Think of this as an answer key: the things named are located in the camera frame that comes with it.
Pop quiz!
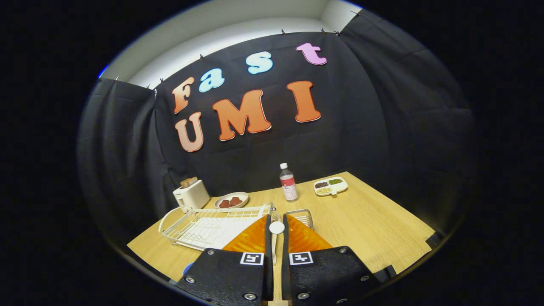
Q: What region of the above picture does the clear plastic water bottle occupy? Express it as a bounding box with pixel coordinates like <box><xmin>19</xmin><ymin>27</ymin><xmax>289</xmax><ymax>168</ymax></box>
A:
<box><xmin>279</xmin><ymin>163</ymin><xmax>299</xmax><ymax>202</ymax></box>

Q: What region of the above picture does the white toaster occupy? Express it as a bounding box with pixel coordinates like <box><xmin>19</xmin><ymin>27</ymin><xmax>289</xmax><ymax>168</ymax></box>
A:
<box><xmin>173</xmin><ymin>179</ymin><xmax>210</xmax><ymax>212</ymax></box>

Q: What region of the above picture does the white wire dish rack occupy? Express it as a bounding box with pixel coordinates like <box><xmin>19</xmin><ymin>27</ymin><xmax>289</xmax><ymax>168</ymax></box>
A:
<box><xmin>161</xmin><ymin>203</ymin><xmax>276</xmax><ymax>252</ymax></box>

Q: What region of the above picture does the metal wire basket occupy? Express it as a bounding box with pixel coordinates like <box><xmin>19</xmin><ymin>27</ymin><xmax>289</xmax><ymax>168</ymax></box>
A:
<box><xmin>286</xmin><ymin>209</ymin><xmax>314</xmax><ymax>230</ymax></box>

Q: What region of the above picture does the white divided dish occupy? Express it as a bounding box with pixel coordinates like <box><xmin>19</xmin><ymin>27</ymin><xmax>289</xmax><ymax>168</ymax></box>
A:
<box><xmin>314</xmin><ymin>176</ymin><xmax>349</xmax><ymax>196</ymax></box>

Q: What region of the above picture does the black table edge bracket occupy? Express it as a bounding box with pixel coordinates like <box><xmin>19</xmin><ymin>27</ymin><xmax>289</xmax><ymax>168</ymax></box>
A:
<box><xmin>374</xmin><ymin>264</ymin><xmax>397</xmax><ymax>283</ymax></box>
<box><xmin>425</xmin><ymin>231</ymin><xmax>445</xmax><ymax>250</ymax></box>

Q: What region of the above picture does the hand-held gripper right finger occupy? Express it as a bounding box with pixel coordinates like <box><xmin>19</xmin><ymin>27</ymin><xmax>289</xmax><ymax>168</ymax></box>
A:
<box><xmin>281</xmin><ymin>215</ymin><xmax>381</xmax><ymax>304</ymax></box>

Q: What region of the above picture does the white drip tray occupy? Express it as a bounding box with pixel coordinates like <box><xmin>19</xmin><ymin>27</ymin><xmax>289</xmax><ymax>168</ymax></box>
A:
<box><xmin>187</xmin><ymin>216</ymin><xmax>262</xmax><ymax>250</ymax></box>

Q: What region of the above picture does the black backdrop cloth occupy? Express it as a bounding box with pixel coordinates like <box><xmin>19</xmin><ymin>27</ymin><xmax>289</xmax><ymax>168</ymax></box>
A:
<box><xmin>76</xmin><ymin>8</ymin><xmax>476</xmax><ymax>255</ymax></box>

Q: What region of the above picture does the white spoon with patterned handle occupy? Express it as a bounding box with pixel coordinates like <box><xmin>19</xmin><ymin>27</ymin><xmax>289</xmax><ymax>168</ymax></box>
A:
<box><xmin>269</xmin><ymin>221</ymin><xmax>286</xmax><ymax>266</ymax></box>

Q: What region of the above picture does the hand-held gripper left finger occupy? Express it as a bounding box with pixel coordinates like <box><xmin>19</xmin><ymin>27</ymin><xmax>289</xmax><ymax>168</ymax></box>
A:
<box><xmin>176</xmin><ymin>215</ymin><xmax>273</xmax><ymax>304</ymax></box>

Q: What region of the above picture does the beige round plate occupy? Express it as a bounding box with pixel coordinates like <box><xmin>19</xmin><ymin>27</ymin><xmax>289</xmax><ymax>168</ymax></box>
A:
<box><xmin>214</xmin><ymin>192</ymin><xmax>249</xmax><ymax>210</ymax></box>

